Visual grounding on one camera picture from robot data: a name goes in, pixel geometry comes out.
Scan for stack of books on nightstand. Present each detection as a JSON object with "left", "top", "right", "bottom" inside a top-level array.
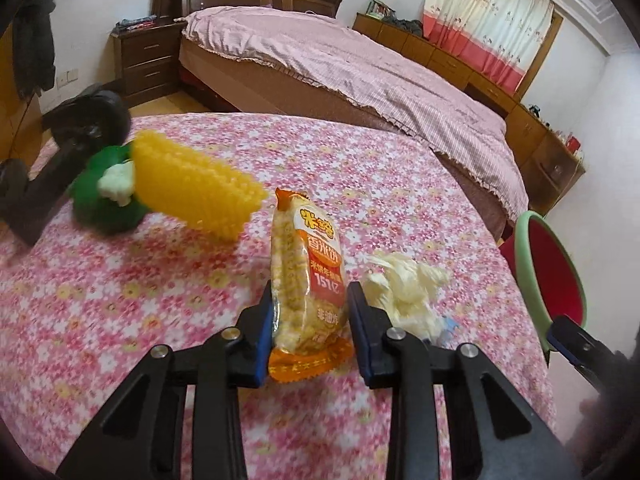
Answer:
[{"left": 116, "top": 16, "right": 157, "bottom": 33}]

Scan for pink floral tablecloth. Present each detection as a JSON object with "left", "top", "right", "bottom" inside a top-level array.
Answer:
[{"left": 0, "top": 112, "right": 556, "bottom": 480}]

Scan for light wooden cabinet row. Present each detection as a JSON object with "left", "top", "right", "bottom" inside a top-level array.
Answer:
[{"left": 352, "top": 12, "right": 586, "bottom": 216}]

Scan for dark wooden nightstand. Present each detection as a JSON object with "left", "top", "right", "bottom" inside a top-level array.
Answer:
[{"left": 111, "top": 22, "right": 187, "bottom": 108}]

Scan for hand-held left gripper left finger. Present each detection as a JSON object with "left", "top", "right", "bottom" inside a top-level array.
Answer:
[{"left": 55, "top": 280, "right": 276, "bottom": 480}]

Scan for orange snack packet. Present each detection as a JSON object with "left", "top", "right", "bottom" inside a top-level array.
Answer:
[{"left": 268, "top": 187, "right": 353, "bottom": 383}]

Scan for bed with pink cover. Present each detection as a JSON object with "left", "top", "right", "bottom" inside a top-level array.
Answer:
[{"left": 174, "top": 6, "right": 530, "bottom": 223}]

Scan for brown bed base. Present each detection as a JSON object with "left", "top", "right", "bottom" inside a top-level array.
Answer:
[{"left": 179, "top": 35, "right": 521, "bottom": 241}]

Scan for red bucket with green rim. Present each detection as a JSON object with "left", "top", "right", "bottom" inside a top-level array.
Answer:
[{"left": 500, "top": 210, "right": 588, "bottom": 366}]

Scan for dark clothes on cabinet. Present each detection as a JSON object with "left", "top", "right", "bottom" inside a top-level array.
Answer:
[{"left": 382, "top": 15, "right": 423, "bottom": 36}]

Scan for green plastic lump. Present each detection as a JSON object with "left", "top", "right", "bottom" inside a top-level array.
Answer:
[{"left": 70, "top": 145, "right": 151, "bottom": 233}]

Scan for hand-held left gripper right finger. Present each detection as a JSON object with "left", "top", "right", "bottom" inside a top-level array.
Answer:
[{"left": 346, "top": 281, "right": 583, "bottom": 480}]

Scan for black jacket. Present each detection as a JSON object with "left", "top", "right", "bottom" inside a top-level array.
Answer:
[{"left": 11, "top": 0, "right": 57, "bottom": 98}]

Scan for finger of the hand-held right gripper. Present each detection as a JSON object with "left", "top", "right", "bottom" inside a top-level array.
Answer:
[{"left": 546, "top": 314, "right": 626, "bottom": 391}]

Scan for white and pink curtain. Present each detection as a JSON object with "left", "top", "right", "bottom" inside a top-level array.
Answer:
[{"left": 422, "top": 0, "right": 556, "bottom": 96}]

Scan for white crumpled foam piece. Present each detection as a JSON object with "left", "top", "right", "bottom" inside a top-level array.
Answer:
[{"left": 97, "top": 160, "right": 138, "bottom": 207}]

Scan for light wooden wardrobe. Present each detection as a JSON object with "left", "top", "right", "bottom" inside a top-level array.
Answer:
[{"left": 0, "top": 20, "right": 43, "bottom": 161}]

